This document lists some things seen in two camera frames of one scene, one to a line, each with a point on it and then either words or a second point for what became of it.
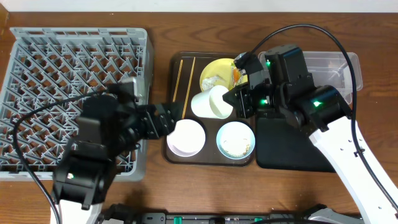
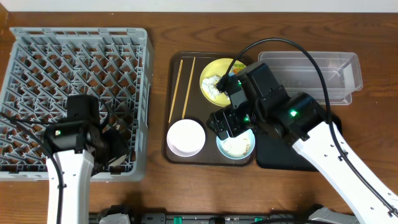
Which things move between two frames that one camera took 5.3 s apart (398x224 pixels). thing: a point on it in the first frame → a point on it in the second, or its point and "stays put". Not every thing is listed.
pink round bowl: x=188 y=138 stays put
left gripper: x=152 y=121 → x=115 y=149
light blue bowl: x=236 y=140 stays put
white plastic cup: x=211 y=104 → x=118 y=161
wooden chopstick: x=178 y=80 stays put
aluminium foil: x=208 y=83 stays put
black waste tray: x=281 y=145 stays put
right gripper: x=246 y=101 → x=224 y=123
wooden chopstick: x=184 y=110 stays put
